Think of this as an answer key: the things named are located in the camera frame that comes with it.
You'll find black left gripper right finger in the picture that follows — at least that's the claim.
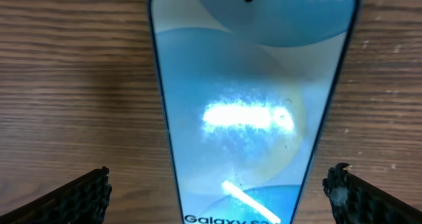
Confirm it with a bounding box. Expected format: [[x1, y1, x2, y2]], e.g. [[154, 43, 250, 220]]
[[322, 163, 421, 224]]

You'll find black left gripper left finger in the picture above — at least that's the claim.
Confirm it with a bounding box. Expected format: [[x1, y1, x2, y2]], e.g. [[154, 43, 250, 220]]
[[1, 167, 112, 224]]

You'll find blue Galaxy smartphone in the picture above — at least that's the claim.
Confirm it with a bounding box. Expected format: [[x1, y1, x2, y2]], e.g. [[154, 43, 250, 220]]
[[148, 0, 362, 223]]

